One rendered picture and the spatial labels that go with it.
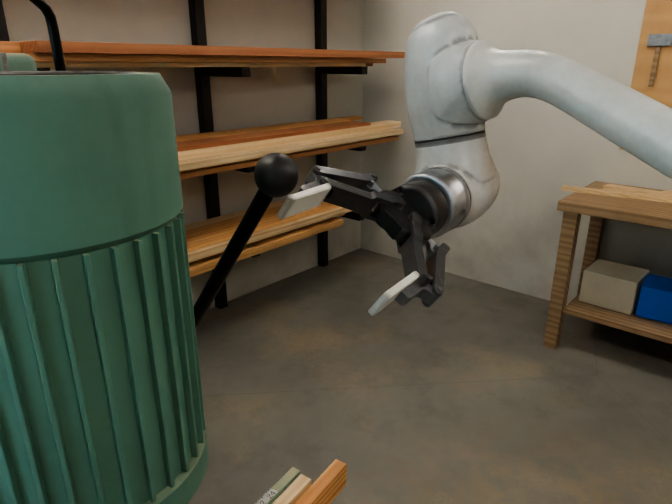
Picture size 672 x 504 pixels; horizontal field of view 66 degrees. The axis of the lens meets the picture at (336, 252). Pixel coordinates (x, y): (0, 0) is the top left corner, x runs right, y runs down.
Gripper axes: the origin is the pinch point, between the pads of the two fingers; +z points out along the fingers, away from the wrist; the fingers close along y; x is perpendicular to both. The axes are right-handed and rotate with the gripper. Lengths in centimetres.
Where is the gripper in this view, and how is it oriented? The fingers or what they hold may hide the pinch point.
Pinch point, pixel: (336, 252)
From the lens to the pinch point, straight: 51.7
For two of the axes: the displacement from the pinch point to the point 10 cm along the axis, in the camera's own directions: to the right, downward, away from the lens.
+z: -5.5, 2.8, -7.8
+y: -6.8, -7.0, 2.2
